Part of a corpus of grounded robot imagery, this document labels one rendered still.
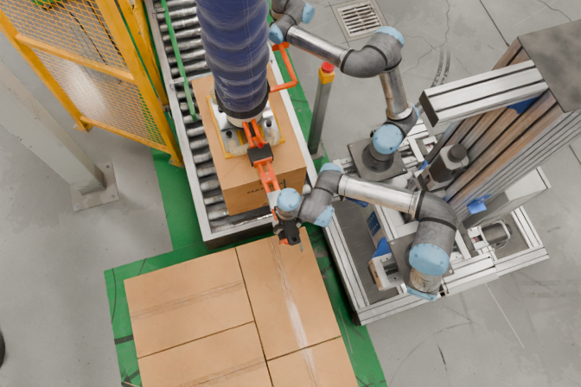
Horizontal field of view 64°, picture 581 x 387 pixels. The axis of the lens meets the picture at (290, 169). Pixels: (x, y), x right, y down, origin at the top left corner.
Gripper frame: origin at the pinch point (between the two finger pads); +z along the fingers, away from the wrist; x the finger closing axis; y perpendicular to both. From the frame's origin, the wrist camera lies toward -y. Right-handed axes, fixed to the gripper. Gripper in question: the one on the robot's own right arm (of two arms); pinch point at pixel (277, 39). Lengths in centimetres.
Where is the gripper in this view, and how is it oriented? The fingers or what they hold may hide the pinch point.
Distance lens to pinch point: 229.6
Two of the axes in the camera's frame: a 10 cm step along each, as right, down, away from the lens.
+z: -0.3, 3.8, 9.2
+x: 9.5, -2.8, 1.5
